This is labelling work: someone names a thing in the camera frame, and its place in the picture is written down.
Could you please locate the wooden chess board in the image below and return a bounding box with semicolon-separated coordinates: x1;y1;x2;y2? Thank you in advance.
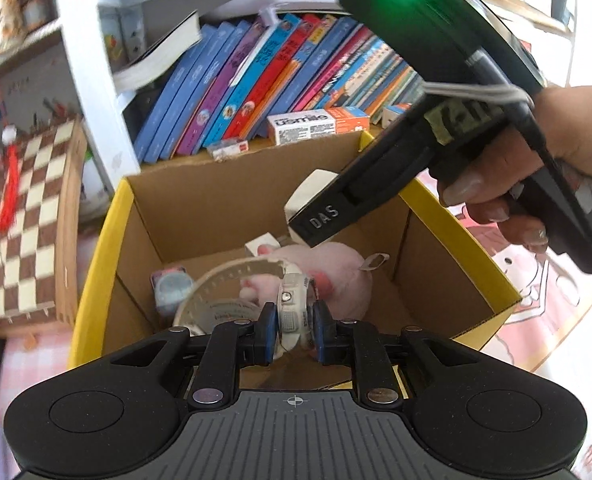
0;117;88;336

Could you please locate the row of colourful books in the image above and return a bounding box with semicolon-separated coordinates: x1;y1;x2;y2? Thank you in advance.
133;12;427;163

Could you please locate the small red and white box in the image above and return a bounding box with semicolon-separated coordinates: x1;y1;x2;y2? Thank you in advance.
207;139;251;162

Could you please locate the white bookshelf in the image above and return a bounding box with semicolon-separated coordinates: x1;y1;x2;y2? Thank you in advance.
0;0;581;196

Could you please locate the red tassel ornament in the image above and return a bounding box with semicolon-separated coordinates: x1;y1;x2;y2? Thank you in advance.
0;67;24;233

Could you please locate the cardboard box with yellow rim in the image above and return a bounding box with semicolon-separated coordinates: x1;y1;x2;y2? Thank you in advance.
68;130;522;391

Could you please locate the pink table cloth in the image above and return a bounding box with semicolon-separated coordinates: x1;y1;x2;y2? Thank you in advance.
0;195;592;480

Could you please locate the black cable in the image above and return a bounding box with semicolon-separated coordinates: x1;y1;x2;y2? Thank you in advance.
466;52;592;293

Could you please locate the small pink and blue box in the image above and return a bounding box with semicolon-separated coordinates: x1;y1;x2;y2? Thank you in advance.
150;266;193;317

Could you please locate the white and orange carton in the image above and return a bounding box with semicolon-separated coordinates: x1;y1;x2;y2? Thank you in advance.
267;106;371;147

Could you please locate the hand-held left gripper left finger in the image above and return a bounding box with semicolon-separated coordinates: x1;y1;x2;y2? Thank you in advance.
111;302;279;409

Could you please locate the person's right hand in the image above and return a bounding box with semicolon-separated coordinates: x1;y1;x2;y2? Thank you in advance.
436;85;592;254

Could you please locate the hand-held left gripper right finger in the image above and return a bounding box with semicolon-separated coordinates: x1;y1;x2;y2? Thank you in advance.
312;300;464;407

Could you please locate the white wristwatch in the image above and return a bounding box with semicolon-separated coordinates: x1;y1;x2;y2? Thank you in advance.
173;255;317;352

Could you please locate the thick white paperback book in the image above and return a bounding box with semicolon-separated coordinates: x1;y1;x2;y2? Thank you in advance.
112;10;203;93

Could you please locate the pink plush toy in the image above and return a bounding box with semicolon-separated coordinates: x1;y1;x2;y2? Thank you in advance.
240;240;391;323

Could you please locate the small white and orange box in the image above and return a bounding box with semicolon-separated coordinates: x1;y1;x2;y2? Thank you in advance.
382;102;414;128

